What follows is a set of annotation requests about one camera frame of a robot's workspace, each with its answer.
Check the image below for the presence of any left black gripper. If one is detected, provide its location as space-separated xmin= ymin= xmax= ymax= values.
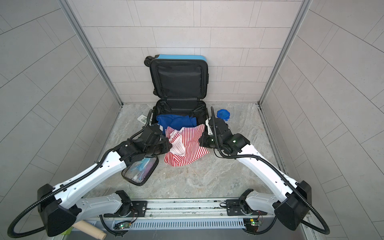
xmin=143 ymin=137 xmax=175 ymax=158

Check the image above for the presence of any clear jar with blue lid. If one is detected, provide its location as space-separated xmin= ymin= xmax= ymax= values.
xmin=217 ymin=109 xmax=231 ymax=121

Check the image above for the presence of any clear toiletry pouch black trim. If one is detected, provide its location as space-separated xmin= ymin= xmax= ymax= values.
xmin=121 ymin=157 xmax=159 ymax=186

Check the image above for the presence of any blue shirt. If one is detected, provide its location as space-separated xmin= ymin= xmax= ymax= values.
xmin=156 ymin=115 xmax=197 ymax=135

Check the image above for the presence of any red white striped garment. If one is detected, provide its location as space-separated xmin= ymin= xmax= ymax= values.
xmin=165 ymin=125 xmax=210 ymax=167

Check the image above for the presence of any blue suitcase with black lining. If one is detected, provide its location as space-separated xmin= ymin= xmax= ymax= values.
xmin=144 ymin=55 xmax=209 ymax=125

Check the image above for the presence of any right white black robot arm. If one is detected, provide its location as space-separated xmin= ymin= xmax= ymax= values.
xmin=199 ymin=116 xmax=330 ymax=235

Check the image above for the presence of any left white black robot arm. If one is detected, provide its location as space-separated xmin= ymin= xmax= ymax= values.
xmin=7 ymin=126 xmax=172 ymax=239

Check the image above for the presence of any white remote control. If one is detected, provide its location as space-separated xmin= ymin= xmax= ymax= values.
xmin=137 ymin=115 xmax=148 ymax=125

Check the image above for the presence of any left circuit board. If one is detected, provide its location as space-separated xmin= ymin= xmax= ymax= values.
xmin=114 ymin=221 xmax=132 ymax=230

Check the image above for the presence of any circuit board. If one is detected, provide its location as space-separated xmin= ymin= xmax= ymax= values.
xmin=243 ymin=218 xmax=263 ymax=233
xmin=114 ymin=221 xmax=132 ymax=230

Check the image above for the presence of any right circuit board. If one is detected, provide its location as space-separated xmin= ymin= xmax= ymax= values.
xmin=243 ymin=218 xmax=263 ymax=233

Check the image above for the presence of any green block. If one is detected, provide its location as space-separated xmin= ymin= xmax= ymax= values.
xmin=61 ymin=227 xmax=74 ymax=236

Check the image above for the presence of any aluminium mounting rail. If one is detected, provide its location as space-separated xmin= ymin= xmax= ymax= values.
xmin=64 ymin=197 xmax=310 ymax=221

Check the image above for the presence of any beige cylinder handle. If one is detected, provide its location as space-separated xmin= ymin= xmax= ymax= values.
xmin=72 ymin=221 xmax=107 ymax=240

